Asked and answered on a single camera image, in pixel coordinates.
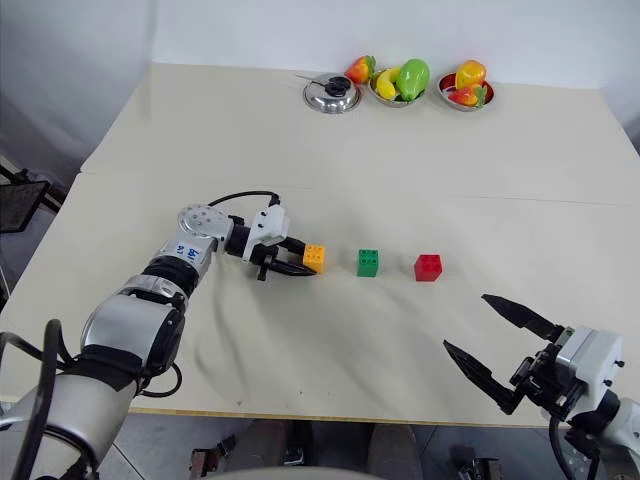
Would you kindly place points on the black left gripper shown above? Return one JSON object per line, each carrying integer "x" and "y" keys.
{"x": 261, "y": 260}

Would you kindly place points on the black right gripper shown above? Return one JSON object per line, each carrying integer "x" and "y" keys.
{"x": 542, "y": 380}

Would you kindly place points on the yellow studded cube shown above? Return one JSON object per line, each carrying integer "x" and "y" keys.
{"x": 314, "y": 260}

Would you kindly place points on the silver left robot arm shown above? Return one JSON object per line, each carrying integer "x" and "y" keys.
{"x": 125, "y": 325}

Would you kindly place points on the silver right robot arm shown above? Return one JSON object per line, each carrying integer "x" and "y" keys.
{"x": 627, "y": 425}

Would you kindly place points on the green studded cube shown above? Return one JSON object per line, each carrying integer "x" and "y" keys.
{"x": 368, "y": 265}

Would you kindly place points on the red studded cube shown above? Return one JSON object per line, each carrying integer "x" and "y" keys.
{"x": 428, "y": 270}

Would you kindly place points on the steel lid with black knob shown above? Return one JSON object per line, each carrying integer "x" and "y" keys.
{"x": 330, "y": 100}

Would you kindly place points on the yellow toy banana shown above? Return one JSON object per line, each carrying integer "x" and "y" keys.
{"x": 385, "y": 85}

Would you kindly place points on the red orange toy fruit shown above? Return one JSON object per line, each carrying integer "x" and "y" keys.
{"x": 359, "y": 71}

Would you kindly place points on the green toy mango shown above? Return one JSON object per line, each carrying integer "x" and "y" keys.
{"x": 412, "y": 80}

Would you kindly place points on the steel bowl with red inside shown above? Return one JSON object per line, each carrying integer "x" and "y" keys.
{"x": 462, "y": 106}

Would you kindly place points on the red toy strawberry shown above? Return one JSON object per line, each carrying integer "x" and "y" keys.
{"x": 467, "y": 95}

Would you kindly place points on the yellow red toy mango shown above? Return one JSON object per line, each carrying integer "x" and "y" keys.
{"x": 471, "y": 74}

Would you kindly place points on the black stand with mesh panel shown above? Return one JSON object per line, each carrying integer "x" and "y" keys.
{"x": 17, "y": 200}

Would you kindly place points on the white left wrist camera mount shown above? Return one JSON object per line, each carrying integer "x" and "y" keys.
{"x": 270, "y": 225}

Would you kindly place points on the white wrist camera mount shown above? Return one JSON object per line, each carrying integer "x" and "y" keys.
{"x": 270, "y": 225}
{"x": 592, "y": 355}

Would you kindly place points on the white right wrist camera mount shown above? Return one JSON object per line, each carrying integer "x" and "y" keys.
{"x": 592, "y": 355}

